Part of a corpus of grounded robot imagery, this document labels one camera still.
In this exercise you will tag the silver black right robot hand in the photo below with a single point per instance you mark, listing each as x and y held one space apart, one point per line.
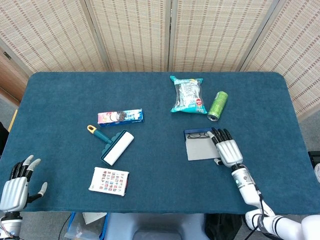
228 151

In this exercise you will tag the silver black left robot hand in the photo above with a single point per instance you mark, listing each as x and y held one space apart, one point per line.
13 192

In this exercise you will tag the navy blue glasses case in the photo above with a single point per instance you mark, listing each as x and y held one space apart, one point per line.
200 150

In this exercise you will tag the black eyeglasses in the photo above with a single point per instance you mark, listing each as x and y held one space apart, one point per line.
192 136

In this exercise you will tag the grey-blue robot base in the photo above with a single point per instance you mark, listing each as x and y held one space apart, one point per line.
155 225

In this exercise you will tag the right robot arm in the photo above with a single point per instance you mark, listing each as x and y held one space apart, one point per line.
246 185

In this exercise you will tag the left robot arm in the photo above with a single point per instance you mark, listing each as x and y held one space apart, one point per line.
10 225

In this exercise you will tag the dark green plastic bin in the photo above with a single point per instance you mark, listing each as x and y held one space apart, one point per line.
315 156

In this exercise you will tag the white picture-printed card box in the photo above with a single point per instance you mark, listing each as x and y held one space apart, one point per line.
108 181

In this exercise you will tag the blue cookie box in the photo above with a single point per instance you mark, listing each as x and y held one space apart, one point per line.
120 117

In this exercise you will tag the green drink can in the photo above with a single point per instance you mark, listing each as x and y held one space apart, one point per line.
218 105

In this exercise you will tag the teal snack bag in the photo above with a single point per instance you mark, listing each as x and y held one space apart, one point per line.
188 95

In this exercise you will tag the yellow board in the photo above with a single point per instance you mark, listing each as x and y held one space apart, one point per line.
13 120

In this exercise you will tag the black bag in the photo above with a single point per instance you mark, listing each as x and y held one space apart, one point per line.
222 226

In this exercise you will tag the clear plastic bag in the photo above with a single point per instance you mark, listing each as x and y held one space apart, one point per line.
80 231

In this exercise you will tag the white spiral notebook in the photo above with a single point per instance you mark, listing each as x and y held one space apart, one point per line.
93 217

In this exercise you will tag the blue tablecloth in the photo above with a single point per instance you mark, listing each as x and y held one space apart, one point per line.
160 100

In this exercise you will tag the blue plastic crate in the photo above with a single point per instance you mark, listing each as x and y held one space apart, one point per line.
104 231

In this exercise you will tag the teal lint roller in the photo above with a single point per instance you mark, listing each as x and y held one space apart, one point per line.
117 147

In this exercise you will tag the brown wooden cabinet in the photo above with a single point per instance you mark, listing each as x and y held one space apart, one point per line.
10 80

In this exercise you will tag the woven bamboo screen panel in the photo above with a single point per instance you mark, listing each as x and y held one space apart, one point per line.
300 50
50 32
215 32
135 32

